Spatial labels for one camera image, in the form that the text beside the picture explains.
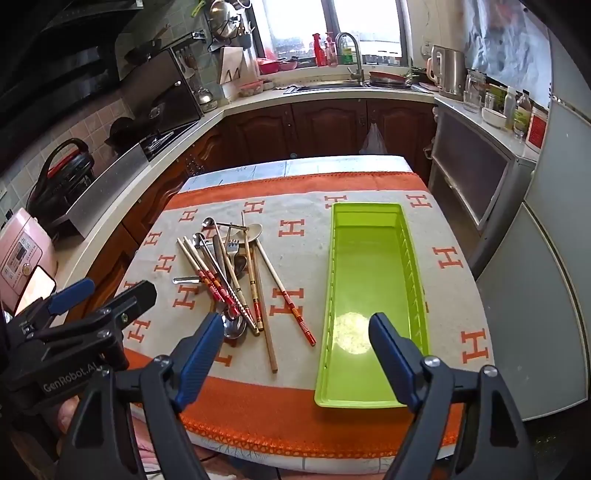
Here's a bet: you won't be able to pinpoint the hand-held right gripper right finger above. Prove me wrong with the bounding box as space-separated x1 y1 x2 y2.
368 312 539 480

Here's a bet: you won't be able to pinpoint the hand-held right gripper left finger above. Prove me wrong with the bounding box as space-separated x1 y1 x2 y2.
55 313 227 480

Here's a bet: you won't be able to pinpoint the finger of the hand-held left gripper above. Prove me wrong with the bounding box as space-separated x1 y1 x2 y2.
28 280 158 352
16 278 95 330

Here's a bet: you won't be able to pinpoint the metal tablespoon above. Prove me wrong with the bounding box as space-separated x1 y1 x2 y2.
210 295 249 341

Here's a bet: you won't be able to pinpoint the plain wooden chopstick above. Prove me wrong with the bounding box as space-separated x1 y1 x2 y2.
248 249 279 374

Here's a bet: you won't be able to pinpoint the wooden-handled metal spoon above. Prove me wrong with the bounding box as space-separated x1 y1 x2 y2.
193 232 232 296

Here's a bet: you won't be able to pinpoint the silver table knife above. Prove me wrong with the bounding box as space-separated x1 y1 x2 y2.
211 234 232 296

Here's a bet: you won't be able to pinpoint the pile of red-patterned chopsticks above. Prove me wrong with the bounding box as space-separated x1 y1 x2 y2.
177 211 317 347

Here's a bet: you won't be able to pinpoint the green plastic utensil tray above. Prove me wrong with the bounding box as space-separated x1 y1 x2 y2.
314 202 431 409

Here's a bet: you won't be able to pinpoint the small metal spoon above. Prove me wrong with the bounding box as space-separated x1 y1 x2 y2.
202 216 249 232

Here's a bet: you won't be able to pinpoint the silver fork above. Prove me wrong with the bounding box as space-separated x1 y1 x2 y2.
225 239 241 278

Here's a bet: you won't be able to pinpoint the white ceramic spoon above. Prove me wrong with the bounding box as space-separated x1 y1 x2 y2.
221 223 264 244

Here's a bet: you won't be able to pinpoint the person's left hand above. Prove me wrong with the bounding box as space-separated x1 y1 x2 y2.
58 398 81 446

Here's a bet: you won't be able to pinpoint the smartphone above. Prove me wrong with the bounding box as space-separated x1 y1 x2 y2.
14 265 57 317

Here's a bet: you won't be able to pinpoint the cream kitchen countertop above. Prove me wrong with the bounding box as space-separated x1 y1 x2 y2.
46 82 543 319

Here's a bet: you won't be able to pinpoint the pink rice cooker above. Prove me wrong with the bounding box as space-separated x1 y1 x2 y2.
0 208 58 305

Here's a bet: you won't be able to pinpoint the pink clothing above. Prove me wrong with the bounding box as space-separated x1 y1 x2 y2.
133 408 160 467

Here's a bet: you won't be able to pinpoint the stainless steel panel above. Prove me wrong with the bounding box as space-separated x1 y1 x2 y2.
48 141 151 238

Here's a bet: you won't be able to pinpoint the black pressure cooker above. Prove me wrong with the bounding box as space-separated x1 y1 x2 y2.
25 137 98 217

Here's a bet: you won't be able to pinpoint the gas stove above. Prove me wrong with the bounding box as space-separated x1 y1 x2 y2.
141 122 199 161

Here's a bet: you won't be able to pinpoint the black wok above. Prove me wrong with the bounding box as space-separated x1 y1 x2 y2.
104 117 139 149

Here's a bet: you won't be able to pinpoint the orange and beige printed blanket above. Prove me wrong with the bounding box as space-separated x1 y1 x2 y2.
113 172 497 460

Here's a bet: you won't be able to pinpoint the grey refrigerator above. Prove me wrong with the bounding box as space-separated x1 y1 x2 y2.
471 14 591 421

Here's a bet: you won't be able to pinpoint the small steel teapot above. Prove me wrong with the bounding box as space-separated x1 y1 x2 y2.
194 85 218 113

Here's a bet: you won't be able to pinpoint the white plastic bag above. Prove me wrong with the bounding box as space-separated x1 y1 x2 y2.
359 124 386 155

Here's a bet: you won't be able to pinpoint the black range hood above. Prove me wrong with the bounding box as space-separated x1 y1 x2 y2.
0 0 144 153

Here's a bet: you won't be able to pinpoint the hanging frying pan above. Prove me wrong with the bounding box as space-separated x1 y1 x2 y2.
124 25 171 65

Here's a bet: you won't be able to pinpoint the wooden cutting board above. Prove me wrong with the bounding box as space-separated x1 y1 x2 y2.
218 45 245 85

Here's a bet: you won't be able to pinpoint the red-label jar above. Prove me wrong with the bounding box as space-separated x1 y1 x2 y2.
526 104 548 149

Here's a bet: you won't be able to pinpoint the green-label bottle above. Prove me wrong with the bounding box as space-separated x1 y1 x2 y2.
513 90 532 139

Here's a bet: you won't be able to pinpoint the glass jars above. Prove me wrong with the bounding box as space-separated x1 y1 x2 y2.
463 69 483 114

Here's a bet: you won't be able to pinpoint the white plastic bottle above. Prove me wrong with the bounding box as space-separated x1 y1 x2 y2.
503 86 517 130

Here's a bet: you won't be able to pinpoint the red dishes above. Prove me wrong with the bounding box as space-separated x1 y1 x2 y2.
369 70 411 88

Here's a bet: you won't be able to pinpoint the steel kitchen sink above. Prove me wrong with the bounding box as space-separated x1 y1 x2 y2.
284 80 370 93

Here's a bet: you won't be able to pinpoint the steel electric kettle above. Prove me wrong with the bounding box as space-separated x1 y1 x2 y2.
431 46 466 102

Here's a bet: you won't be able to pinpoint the steel sink faucet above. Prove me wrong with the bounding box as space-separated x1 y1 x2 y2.
335 32 365 86

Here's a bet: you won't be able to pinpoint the kitchen window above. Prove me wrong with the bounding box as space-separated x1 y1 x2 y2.
252 0 409 65

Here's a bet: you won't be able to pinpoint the plastic wall sheet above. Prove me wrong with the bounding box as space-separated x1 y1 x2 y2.
462 0 552 97

